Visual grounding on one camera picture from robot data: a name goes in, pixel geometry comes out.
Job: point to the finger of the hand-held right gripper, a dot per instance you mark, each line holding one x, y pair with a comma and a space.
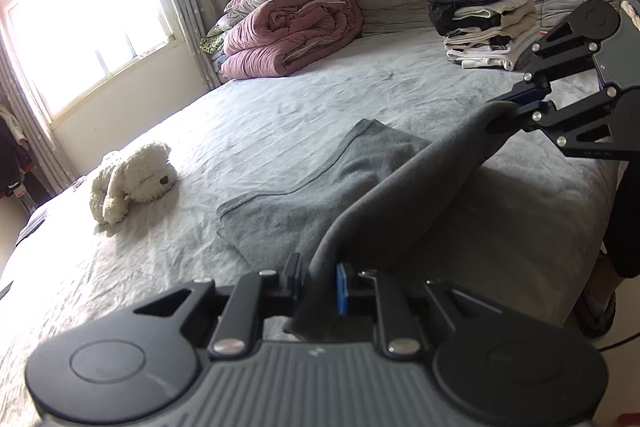
540, 116
530, 93

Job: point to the dark hanging jacket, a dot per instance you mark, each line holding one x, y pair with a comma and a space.
12, 152

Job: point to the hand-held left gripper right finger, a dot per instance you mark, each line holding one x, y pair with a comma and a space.
343, 289

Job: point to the window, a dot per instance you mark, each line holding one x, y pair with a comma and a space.
80, 32

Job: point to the person's leg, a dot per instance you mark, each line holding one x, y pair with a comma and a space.
602, 292

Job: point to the person's black shorts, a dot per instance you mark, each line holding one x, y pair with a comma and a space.
627, 217

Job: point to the black tablet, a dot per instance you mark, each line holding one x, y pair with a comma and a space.
31, 229

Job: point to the green floral cloth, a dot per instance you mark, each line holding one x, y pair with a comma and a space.
211, 43

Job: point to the white plush dog toy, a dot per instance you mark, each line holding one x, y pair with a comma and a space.
135, 179

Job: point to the grey t-shirt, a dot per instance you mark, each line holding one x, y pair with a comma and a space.
350, 187

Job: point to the stack of folded clothes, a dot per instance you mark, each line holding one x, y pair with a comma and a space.
485, 27

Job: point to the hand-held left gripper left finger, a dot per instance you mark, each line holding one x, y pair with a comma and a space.
294, 287

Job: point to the pink folded quilt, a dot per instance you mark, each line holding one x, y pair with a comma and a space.
295, 37

